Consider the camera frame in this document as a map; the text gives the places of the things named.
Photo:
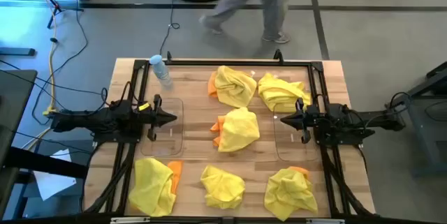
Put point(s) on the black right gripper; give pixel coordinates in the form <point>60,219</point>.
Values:
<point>314,121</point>

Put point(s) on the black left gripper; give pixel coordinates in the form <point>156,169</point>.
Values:
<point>148,116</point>

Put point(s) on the yellow microfiber towel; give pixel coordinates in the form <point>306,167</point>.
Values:
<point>234,86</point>
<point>279,93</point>
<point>288,196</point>
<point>223,187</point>
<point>239,130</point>
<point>150,185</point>

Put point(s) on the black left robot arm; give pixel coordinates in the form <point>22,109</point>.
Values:
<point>87,121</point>

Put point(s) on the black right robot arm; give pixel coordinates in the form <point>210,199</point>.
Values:
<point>366,119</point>

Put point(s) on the clear plastic basket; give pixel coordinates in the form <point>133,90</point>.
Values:
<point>290,147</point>
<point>174,147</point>

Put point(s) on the clear plastic water bottle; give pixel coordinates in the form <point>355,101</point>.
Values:
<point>161,72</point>

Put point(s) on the black clamp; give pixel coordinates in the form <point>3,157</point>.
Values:
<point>278,56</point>
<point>169,56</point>

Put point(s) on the silver aluminium profile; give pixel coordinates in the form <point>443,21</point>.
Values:
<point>131,220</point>
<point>324,221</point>

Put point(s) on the person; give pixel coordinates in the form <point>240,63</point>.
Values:
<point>272,7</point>

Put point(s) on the black desk beam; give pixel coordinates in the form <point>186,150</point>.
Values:
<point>42,163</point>

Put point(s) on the white paper sheet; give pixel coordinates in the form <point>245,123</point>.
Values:
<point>52,185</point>

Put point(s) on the dark grey desk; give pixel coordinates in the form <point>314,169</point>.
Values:
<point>14,95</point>

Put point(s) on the black tripod stand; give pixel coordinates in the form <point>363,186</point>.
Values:
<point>56,6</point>

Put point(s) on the black flat bar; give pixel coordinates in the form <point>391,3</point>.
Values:
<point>17,52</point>

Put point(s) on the black aluminium table frame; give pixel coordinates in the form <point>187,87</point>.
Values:
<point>227,62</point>

